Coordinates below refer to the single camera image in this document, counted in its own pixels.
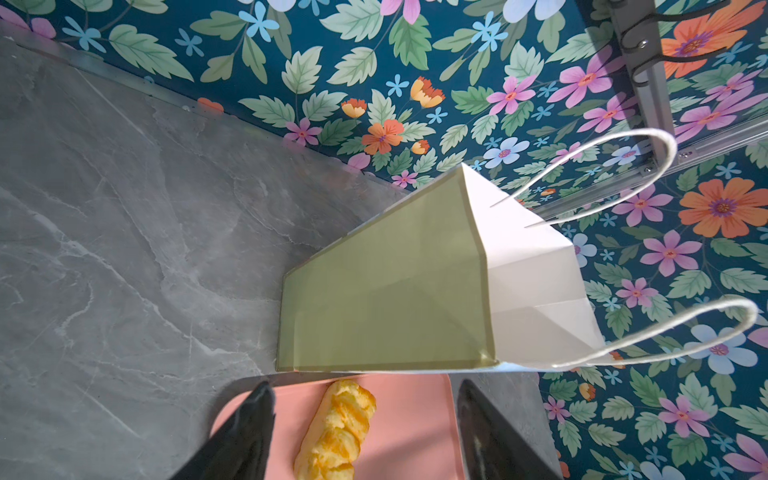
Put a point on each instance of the painted landscape paper bag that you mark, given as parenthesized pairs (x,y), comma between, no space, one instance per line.
(457,276)

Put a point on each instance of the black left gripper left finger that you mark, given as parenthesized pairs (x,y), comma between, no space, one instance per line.
(240,448)

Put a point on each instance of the black hook rail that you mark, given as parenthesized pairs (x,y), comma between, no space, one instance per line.
(639,31)

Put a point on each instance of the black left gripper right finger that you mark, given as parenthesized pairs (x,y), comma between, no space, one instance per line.
(492,448)

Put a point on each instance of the pink rectangular tray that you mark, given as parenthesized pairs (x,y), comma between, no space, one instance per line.
(413,434)

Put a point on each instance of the small croissant top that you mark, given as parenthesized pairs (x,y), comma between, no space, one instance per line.
(336,433)

